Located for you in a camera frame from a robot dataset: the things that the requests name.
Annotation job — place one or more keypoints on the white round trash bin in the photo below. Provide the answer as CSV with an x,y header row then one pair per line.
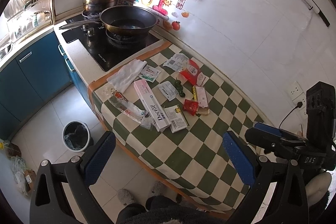
x,y
76,136

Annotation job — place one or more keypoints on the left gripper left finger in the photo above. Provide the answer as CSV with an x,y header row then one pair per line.
x,y
49,203

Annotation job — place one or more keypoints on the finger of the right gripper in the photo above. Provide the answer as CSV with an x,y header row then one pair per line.
x,y
264,135

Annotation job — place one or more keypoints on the pink yellow snack wrapper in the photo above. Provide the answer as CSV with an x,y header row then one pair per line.
x,y
200,96

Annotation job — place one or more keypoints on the left grey slipper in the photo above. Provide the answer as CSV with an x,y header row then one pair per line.
x,y
125,197

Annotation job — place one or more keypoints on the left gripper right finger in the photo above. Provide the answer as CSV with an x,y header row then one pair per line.
x,y
288,203

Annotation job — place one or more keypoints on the grey slipper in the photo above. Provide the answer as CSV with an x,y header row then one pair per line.
x,y
158,189
125,197

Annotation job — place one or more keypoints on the black gas stove top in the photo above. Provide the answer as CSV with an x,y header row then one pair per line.
x,y
103,46

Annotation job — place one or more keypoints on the red white sugar bag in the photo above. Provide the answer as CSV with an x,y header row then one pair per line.
x,y
192,72

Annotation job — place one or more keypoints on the blue kitchen cabinets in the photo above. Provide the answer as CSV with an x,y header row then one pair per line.
x,y
32,79

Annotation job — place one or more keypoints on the black wok pan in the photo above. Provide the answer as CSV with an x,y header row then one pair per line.
x,y
121,20

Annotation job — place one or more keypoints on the green white sachet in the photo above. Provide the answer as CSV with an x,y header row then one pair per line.
x,y
149,73

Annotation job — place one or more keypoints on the Doctor toothpaste box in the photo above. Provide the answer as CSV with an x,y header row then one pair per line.
x,y
150,102

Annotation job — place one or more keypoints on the white wall socket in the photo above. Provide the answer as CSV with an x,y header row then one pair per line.
x,y
296,94

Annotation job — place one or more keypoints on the clear plastic wrapper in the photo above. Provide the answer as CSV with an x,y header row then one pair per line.
x,y
120,102

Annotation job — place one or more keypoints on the small white label packet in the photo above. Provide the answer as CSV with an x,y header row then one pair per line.
x,y
168,90

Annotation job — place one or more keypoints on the small cardboard box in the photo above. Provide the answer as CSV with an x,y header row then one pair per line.
x,y
30,176

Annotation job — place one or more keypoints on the crumpled plastic bags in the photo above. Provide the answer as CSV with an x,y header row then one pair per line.
x,y
18,167

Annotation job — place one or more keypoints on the orange fruit wall sticker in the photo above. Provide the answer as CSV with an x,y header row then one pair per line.
x,y
185,14

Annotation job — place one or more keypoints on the small red snack packet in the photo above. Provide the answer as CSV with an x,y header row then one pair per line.
x,y
190,106

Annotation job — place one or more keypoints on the clear printed plastic bag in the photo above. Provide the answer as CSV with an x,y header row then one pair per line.
x,y
177,62

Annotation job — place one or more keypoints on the green checkered tablecloth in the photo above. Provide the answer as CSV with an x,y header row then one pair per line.
x,y
193,160

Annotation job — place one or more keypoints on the pink number wall decoration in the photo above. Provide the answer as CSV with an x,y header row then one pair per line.
x,y
159,8

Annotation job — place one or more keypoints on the right grey slipper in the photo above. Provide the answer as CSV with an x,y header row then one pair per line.
x,y
158,189

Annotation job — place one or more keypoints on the cooking oil bottle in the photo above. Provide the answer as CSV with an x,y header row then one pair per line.
x,y
10,149

